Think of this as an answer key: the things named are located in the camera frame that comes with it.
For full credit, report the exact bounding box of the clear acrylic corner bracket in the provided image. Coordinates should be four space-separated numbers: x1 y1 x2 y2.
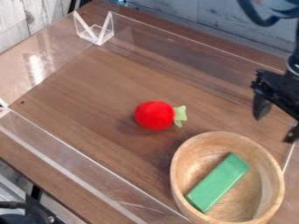
72 11 114 46

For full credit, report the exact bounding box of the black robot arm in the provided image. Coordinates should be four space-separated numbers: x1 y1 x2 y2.
251 27 299 144

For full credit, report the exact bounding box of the brown wooden bowl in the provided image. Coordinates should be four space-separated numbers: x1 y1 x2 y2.
170 131 285 224

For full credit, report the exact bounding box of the green rectangular block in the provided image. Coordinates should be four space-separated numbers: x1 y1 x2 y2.
185 153 249 214

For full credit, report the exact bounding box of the black clamp with cable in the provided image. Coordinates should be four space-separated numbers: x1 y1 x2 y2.
0 197 66 224

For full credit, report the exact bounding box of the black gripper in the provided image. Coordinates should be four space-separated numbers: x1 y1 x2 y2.
251 70 299 144

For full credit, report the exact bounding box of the red plush tomato toy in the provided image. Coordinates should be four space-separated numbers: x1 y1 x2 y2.
134 101 188 130

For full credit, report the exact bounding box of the clear acrylic front wall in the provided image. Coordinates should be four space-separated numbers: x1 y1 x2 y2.
0 108 190 224

